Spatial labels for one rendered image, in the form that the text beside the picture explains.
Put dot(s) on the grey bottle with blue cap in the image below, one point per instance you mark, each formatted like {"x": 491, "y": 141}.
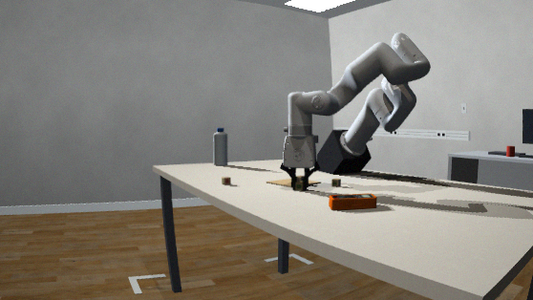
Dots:
{"x": 220, "y": 147}

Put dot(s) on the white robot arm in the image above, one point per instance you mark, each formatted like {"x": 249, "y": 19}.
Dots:
{"x": 400, "y": 64}

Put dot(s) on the tan flat square mat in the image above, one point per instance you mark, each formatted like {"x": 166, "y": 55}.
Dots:
{"x": 287, "y": 182}

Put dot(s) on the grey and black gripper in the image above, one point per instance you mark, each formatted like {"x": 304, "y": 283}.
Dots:
{"x": 299, "y": 152}

